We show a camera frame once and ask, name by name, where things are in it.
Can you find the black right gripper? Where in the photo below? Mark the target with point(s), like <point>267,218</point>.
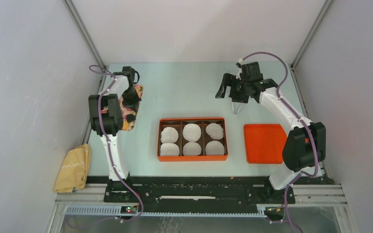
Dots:
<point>227,81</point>

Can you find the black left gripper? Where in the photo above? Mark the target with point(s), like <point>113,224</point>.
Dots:
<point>135,101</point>

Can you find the floral pink serving tray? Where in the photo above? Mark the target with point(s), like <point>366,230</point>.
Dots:
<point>125,111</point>

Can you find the black sandwich cookie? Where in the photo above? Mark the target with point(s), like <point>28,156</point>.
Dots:
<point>130,118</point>

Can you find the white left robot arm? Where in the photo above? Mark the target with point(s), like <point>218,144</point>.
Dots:
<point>106,117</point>

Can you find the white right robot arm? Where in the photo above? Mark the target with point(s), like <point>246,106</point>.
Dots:
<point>304,148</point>

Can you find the orange compartment cookie box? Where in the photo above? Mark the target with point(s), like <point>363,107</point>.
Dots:
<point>178,124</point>

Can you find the orange box lid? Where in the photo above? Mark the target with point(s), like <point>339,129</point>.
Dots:
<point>264,143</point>

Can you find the yellow cloth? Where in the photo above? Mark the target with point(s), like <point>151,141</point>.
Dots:
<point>74,170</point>

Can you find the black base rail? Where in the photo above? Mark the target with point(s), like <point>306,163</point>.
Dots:
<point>197,195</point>

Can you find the aluminium frame rail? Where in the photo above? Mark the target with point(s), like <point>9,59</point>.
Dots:
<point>90,202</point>

